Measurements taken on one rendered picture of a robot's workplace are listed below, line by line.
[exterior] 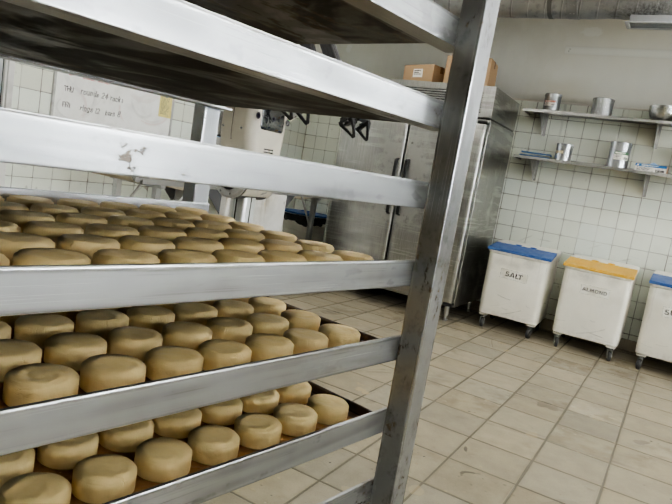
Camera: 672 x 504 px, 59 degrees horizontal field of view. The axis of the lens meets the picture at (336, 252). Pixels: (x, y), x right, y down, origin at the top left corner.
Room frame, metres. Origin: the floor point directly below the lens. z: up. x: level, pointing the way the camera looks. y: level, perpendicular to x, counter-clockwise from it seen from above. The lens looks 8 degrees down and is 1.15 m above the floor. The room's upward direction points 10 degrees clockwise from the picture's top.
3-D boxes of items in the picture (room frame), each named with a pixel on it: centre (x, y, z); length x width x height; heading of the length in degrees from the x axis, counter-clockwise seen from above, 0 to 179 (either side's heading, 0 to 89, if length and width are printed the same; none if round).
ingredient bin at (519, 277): (5.38, -1.68, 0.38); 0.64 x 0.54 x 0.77; 153
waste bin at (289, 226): (6.60, 0.38, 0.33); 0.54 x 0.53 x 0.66; 61
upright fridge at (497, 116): (5.81, -0.66, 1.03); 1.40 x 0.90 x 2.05; 61
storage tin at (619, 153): (5.29, -2.27, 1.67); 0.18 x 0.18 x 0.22
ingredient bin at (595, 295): (5.07, -2.25, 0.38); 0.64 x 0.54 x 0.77; 152
